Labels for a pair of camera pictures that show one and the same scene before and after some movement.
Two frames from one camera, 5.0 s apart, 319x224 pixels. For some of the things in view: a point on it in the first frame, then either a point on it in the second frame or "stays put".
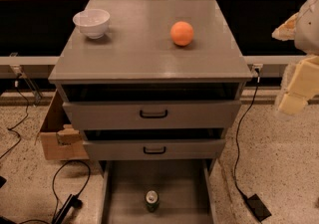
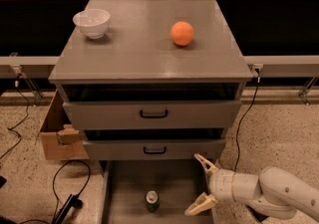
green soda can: [152, 199] stays put
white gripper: [308, 32] -> [221, 184]
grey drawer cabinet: [163, 83] stays put
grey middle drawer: [155, 149] stays put
